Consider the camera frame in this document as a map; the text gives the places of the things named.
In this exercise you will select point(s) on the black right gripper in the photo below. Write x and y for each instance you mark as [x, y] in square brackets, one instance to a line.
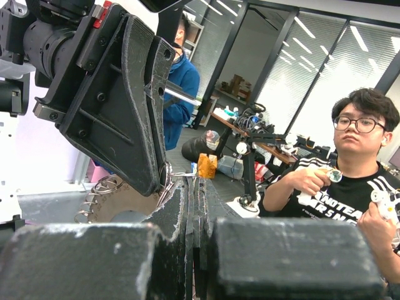
[108, 74]

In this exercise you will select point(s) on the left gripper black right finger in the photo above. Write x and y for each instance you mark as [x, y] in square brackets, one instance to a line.
[275, 258]

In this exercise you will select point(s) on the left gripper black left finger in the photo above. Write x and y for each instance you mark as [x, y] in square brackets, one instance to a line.
[145, 260]

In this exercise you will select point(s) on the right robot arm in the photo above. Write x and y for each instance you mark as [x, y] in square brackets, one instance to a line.
[24, 28]

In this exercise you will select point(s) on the seated person blue jacket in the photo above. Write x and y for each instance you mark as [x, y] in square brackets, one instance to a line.
[183, 74]

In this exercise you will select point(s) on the pink plastic bin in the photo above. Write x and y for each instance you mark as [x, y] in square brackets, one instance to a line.
[94, 172]

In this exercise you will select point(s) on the orange bag on floor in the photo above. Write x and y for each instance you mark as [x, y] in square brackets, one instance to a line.
[207, 165]

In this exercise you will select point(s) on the person glasses black shirt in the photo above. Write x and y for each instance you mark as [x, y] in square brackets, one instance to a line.
[315, 188]

